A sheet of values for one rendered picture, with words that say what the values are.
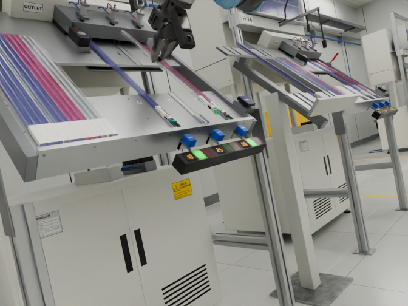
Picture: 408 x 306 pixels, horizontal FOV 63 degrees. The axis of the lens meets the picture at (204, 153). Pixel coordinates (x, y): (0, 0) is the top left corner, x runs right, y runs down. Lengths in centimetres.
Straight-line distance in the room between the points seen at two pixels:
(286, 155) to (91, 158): 86
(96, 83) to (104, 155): 80
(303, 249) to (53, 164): 106
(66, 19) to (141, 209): 66
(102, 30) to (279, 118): 73
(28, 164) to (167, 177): 63
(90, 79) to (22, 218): 92
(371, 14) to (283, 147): 759
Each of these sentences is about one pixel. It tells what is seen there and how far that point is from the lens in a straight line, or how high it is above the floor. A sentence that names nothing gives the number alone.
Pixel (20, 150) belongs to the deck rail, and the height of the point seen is 74.
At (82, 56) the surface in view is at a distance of 111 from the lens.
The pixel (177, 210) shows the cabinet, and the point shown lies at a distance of 123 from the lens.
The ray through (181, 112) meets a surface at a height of 78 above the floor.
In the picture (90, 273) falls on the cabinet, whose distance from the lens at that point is 107.
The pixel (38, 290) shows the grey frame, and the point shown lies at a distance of 71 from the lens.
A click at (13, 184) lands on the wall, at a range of 269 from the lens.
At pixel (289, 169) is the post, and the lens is 138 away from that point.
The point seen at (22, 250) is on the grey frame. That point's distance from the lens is 68.
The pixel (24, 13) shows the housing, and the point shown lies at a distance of 129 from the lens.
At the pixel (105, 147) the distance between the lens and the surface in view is 73.
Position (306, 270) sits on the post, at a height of 9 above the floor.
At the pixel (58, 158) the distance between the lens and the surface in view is 69.
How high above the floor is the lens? 68
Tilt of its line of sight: 2 degrees down
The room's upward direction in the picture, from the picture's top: 11 degrees counter-clockwise
